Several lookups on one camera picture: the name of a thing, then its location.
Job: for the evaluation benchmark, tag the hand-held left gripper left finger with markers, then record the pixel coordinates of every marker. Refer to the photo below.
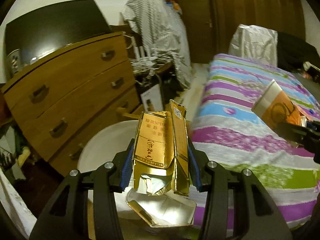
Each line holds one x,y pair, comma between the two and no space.
126,172

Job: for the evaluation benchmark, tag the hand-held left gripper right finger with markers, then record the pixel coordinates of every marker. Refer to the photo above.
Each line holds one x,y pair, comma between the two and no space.
193,167

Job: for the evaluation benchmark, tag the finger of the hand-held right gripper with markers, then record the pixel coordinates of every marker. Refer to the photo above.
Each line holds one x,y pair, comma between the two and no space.
292,131

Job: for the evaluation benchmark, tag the orange paper cup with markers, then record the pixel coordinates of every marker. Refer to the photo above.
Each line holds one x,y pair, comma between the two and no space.
275,107

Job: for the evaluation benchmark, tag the white plastic basin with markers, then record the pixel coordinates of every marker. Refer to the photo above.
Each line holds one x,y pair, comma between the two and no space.
107,140

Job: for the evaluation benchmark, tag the gold cigarette carton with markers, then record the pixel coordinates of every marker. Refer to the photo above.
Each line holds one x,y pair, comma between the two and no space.
155,145

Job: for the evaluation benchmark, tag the striped floral bedsheet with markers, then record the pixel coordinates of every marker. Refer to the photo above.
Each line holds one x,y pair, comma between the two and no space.
237,135

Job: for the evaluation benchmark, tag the white product box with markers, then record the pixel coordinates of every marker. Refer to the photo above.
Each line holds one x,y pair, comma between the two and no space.
152,98

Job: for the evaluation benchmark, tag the pile of black clothes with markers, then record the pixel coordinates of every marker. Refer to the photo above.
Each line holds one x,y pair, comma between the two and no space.
292,52

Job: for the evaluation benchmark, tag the white plastic furniture cover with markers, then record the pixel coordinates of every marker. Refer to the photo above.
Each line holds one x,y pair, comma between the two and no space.
252,42

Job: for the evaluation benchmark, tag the wooden dresser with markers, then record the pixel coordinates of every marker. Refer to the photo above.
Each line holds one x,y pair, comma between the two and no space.
75,80

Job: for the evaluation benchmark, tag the white patterned cloth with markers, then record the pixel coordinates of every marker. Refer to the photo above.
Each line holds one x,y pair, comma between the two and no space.
15,205

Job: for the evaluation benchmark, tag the white router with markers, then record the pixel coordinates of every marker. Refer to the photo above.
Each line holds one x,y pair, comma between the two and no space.
143,52

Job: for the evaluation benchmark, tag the dark wooden wardrobe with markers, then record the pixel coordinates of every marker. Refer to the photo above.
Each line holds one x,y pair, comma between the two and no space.
250,10

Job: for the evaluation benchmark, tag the dark wooden door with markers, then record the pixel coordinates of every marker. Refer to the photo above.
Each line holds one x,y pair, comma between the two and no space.
195,30

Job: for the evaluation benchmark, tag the grey striped blanket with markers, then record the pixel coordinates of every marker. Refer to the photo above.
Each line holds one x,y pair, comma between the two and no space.
160,25

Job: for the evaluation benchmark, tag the patterned tin can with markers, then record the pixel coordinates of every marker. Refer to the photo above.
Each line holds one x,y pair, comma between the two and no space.
13,61

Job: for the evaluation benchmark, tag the black television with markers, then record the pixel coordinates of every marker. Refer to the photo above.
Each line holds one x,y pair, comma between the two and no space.
57,25

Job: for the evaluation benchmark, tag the orange and blue toy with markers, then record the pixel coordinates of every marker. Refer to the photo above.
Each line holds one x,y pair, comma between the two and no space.
174,4

